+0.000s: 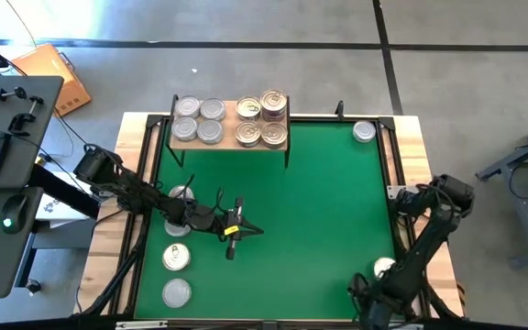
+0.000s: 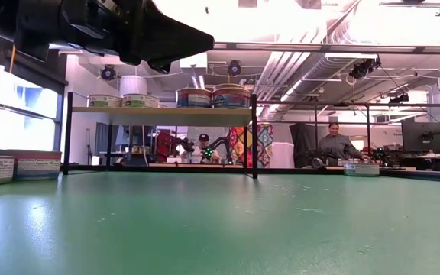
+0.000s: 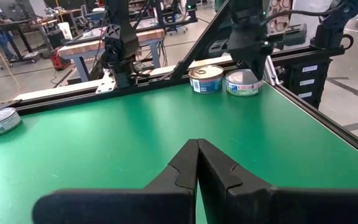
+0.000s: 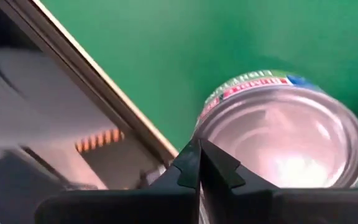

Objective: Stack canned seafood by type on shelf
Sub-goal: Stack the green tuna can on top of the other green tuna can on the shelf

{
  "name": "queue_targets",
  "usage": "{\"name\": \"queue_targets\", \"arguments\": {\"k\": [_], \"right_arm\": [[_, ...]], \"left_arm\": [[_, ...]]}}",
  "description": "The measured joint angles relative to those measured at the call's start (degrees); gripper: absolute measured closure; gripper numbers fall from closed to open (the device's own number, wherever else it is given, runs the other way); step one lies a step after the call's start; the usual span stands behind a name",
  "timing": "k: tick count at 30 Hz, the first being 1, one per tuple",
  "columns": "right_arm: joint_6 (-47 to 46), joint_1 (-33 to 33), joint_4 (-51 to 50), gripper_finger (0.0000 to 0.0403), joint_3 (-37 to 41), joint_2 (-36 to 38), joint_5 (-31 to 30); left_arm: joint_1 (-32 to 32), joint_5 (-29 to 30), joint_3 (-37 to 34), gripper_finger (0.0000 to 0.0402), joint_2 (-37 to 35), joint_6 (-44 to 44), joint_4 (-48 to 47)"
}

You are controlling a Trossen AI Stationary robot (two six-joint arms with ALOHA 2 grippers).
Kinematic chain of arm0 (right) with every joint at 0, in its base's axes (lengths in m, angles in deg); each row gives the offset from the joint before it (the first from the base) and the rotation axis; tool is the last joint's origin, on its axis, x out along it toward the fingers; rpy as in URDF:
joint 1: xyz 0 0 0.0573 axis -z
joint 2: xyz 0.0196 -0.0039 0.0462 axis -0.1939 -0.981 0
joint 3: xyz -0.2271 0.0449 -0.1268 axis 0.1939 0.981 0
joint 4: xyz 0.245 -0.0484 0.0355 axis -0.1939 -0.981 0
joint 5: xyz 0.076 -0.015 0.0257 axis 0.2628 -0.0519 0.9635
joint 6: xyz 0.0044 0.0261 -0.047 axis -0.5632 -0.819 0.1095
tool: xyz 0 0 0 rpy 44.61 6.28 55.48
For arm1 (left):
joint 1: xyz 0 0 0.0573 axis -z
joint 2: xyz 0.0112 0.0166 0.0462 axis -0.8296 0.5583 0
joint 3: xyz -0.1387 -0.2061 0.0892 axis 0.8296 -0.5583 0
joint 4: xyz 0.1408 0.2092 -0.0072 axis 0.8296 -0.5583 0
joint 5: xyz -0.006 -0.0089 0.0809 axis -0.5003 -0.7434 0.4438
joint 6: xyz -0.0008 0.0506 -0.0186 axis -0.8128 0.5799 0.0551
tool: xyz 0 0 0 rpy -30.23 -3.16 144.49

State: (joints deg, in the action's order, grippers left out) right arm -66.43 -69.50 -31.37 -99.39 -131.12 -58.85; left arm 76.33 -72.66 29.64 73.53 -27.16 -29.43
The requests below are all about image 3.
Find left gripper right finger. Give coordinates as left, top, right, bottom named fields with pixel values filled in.
left=197, top=139, right=358, bottom=224

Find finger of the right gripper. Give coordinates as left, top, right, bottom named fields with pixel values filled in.
left=250, top=58, right=269, bottom=81

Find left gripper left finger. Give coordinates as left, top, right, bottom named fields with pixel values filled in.
left=32, top=139, right=200, bottom=224

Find Wild Planet tuna can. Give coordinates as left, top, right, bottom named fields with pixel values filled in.
left=188, top=64, right=224, bottom=95

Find black cabinet white labels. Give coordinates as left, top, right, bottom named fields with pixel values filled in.
left=280, top=57, right=334, bottom=110

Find green table mat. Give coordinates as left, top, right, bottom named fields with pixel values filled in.
left=0, top=81, right=358, bottom=224

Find red tool cart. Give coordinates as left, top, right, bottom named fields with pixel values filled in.
left=48, top=46, right=71, bottom=72

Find grey metal leg workbench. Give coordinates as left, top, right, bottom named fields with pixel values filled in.
left=57, top=28, right=167, bottom=84

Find black background desk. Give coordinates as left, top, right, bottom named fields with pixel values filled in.
left=0, top=17, right=60, bottom=65

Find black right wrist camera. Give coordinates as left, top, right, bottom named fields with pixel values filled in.
left=283, top=24, right=308, bottom=47

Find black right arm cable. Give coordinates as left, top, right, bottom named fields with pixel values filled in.
left=259, top=4, right=344, bottom=27

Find black background rig frame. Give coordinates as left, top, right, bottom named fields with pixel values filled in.
left=128, top=0, right=199, bottom=34

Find black aluminium table frame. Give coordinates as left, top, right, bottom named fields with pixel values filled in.
left=11, top=0, right=358, bottom=164

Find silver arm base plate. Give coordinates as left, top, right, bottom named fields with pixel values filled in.
left=95, top=70, right=117, bottom=94

